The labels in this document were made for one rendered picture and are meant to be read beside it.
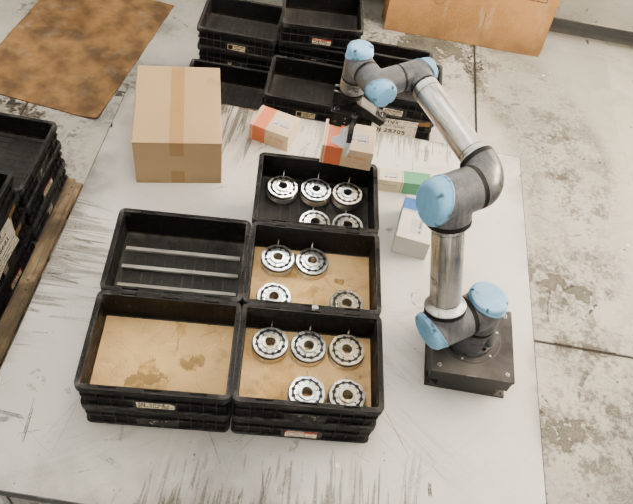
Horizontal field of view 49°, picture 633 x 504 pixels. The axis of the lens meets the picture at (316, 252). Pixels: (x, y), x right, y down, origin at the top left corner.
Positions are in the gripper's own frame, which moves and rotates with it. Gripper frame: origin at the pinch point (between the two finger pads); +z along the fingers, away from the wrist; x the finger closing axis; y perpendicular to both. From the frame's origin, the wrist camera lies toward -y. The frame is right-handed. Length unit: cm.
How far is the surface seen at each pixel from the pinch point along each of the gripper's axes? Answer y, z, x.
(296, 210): 12.8, 26.8, 8.7
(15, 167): 131, 71, -26
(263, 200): 24.2, 26.6, 7.0
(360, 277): -11.0, 26.7, 31.5
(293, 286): 9.3, 26.6, 39.3
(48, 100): 154, 108, -107
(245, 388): 17, 26, 75
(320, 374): -3, 27, 67
